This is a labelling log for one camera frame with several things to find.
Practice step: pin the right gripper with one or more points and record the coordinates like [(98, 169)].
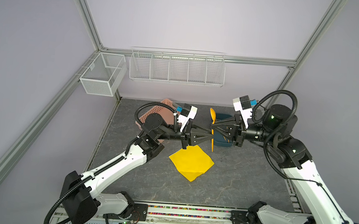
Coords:
[(237, 128)]

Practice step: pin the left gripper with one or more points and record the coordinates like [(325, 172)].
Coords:
[(190, 134)]

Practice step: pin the yellow paper napkin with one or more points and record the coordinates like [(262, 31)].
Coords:
[(191, 162)]

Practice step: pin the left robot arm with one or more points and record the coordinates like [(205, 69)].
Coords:
[(80, 195)]

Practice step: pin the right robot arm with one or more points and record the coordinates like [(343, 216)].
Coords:
[(287, 156)]

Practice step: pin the teal plastic tray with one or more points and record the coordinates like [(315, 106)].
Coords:
[(220, 140)]

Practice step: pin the pink plastic basket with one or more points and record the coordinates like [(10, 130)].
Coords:
[(158, 122)]

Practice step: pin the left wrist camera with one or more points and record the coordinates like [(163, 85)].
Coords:
[(186, 112)]

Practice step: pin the white wire wall rack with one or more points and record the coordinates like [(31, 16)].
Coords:
[(177, 66)]

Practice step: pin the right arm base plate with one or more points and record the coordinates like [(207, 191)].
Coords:
[(243, 217)]

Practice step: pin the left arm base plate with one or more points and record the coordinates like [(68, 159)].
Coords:
[(134, 212)]

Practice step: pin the white mesh wall box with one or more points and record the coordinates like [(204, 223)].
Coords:
[(104, 74)]

